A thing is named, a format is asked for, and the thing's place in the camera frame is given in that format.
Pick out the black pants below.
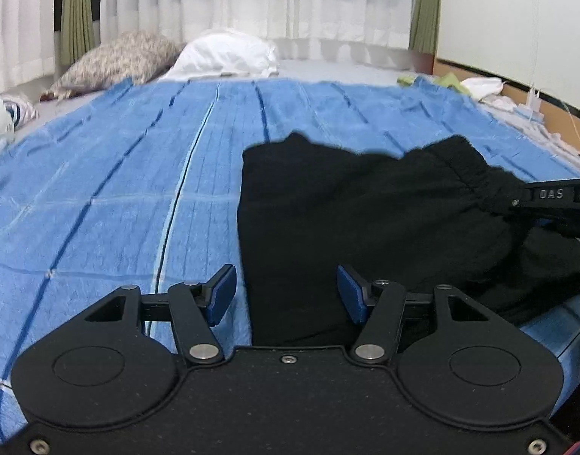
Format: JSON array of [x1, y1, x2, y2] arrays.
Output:
[[238, 134, 580, 346]]

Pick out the white power strip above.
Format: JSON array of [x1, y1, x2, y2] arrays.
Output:
[[514, 88, 545, 124]]

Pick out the blue plaid blanket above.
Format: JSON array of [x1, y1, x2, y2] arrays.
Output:
[[0, 79, 580, 442]]

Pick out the white crumpled garment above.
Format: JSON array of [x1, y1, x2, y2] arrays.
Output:
[[461, 77, 516, 112]]

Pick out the green cloth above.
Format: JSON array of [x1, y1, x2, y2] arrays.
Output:
[[396, 73, 471, 97]]

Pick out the green curtain right panel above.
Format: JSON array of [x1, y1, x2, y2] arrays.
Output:
[[409, 0, 441, 55]]

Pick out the green curtain panel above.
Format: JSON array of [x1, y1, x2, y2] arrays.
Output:
[[409, 0, 441, 55], [60, 0, 96, 67]]

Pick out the white pillow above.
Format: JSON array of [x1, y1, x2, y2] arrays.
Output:
[[160, 29, 279, 82]]

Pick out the floral patterned pillow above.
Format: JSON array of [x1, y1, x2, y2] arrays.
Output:
[[40, 30, 182, 102]]

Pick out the white sheer curtain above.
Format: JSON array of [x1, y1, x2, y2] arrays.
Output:
[[0, 0, 414, 88]]

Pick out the wooden bed frame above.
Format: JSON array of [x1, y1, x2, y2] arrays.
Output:
[[412, 49, 580, 153]]

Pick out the white charging cable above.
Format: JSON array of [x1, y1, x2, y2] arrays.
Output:
[[530, 0, 580, 163]]

